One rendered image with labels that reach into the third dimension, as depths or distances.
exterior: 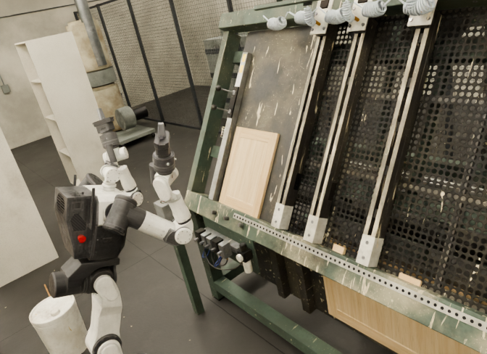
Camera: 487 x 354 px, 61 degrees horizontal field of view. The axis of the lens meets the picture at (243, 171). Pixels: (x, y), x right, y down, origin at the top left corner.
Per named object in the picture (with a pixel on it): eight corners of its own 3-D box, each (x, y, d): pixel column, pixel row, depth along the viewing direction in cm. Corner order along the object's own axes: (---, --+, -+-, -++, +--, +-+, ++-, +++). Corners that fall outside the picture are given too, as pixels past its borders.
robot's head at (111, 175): (105, 187, 184) (106, 167, 182) (99, 182, 192) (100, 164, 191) (119, 187, 187) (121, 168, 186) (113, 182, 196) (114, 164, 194)
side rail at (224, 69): (199, 191, 289) (186, 189, 282) (235, 37, 284) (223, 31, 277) (204, 193, 285) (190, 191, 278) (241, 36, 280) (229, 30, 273)
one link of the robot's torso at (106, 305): (95, 370, 195) (88, 281, 184) (83, 350, 209) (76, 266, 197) (126, 357, 204) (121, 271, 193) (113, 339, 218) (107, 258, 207)
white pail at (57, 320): (43, 348, 300) (17, 297, 282) (82, 323, 316) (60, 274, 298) (56, 372, 276) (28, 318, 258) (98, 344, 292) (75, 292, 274)
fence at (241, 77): (212, 199, 267) (208, 198, 264) (247, 54, 262) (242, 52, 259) (217, 200, 263) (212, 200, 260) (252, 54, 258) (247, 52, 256)
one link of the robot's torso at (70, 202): (68, 274, 169) (72, 190, 164) (48, 247, 196) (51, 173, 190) (136, 264, 188) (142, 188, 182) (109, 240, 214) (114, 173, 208)
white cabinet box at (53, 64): (70, 183, 619) (14, 43, 540) (106, 167, 651) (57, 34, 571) (84, 191, 574) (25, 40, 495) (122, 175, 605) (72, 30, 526)
